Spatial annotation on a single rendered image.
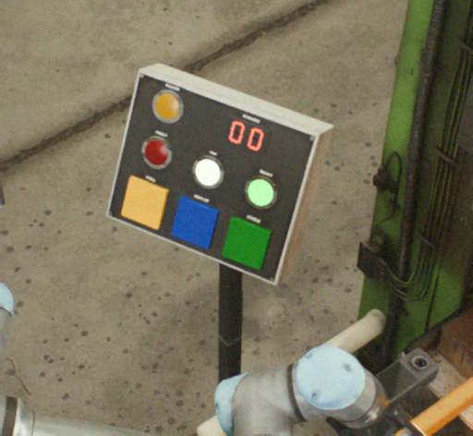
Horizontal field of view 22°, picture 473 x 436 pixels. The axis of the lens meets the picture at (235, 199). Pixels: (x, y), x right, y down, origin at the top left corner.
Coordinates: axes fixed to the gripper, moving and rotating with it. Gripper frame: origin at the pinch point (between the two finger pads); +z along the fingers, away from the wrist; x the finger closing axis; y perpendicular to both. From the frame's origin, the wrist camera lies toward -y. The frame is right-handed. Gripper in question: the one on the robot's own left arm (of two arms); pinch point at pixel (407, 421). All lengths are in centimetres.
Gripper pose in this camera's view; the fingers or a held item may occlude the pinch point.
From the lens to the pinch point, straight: 181.2
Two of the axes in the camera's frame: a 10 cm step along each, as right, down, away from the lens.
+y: -6.9, 7.2, -0.1
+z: 3.7, 3.7, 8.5
